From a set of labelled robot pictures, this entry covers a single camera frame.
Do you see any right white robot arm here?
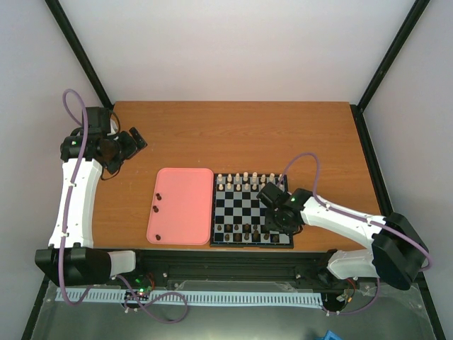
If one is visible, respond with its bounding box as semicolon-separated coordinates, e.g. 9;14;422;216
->
257;183;429;290

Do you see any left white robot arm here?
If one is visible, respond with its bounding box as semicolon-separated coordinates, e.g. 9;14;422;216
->
35;107;147;286

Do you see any black white chess board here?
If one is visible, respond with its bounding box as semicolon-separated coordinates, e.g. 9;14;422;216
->
210;173;294;249

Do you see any pink plastic tray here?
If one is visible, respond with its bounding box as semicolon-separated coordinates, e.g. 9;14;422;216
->
147;168;214;246

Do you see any blue object at bottom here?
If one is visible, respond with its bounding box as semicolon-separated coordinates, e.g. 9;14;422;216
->
316;330;343;340

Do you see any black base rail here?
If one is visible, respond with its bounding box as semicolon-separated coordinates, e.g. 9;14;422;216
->
124;249;352;293

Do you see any light blue cable duct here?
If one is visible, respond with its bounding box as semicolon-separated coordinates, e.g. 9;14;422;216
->
67;288;323;309

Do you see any left black frame post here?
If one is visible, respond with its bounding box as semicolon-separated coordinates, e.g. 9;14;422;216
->
45;0;114;109

